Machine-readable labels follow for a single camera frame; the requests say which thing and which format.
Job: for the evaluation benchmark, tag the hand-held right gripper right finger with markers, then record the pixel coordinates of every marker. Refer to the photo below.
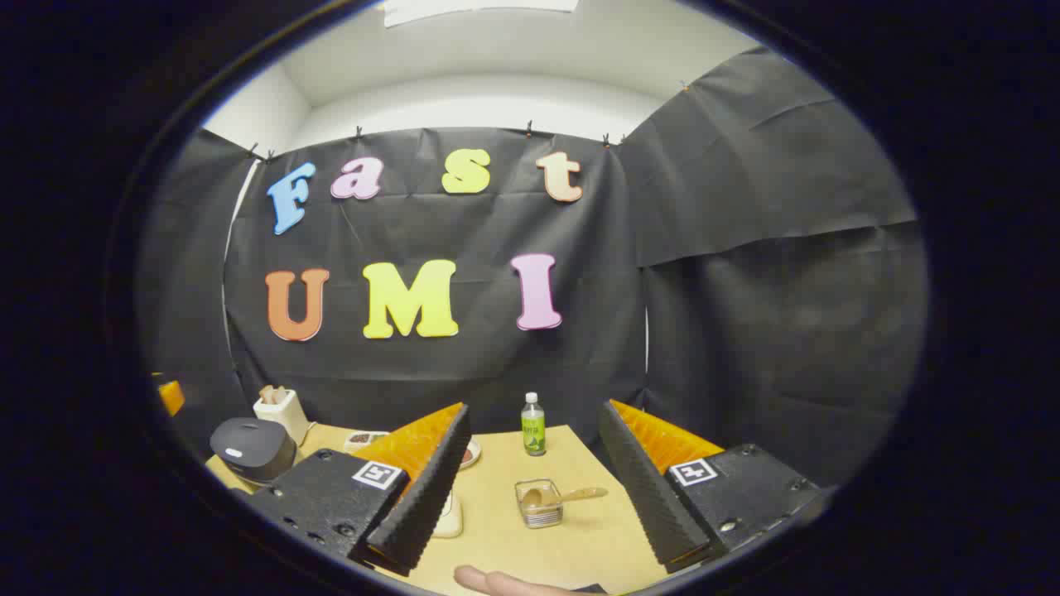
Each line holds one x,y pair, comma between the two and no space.
646,497

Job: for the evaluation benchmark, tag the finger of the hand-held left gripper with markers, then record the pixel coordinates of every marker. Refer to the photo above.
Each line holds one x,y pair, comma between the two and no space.
171,397

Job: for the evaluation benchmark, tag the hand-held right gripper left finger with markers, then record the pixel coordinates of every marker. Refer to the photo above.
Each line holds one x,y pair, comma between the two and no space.
422,497

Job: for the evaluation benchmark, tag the clear rice container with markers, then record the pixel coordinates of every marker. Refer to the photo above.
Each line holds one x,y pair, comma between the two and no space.
451,521

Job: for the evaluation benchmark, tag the dark grey rice cooker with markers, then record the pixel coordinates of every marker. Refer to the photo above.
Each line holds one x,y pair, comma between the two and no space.
248,447

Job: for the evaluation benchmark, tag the clear chopstick holder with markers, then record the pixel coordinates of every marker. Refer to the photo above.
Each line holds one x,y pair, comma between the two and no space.
542,515

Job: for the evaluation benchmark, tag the round white plate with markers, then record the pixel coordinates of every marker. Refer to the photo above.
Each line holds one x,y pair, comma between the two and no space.
470,454

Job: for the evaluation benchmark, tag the small white dish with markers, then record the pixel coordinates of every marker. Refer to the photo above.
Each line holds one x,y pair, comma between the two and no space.
360,439

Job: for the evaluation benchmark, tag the green drink bottle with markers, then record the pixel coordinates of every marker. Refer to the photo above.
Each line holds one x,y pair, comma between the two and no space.
533,430

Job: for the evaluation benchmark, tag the black backdrop cloth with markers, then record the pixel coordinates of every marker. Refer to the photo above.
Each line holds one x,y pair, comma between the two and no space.
745,331

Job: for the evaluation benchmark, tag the large ceiling light panel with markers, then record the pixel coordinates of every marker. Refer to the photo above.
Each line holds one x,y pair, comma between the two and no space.
464,10

